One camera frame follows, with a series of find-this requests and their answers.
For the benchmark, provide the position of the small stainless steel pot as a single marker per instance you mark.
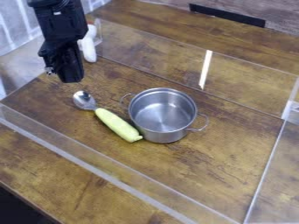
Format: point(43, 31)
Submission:
point(164, 114)

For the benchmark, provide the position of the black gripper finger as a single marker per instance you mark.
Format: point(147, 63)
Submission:
point(68, 63)
point(51, 63)

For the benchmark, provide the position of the black bar on table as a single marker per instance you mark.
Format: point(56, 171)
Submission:
point(247, 20)

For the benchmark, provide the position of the white red toy mushroom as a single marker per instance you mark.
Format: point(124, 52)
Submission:
point(87, 45)

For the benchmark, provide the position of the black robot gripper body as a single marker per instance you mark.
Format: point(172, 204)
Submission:
point(63, 24)

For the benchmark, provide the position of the clear acrylic enclosure wall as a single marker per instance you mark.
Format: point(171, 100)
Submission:
point(228, 174)

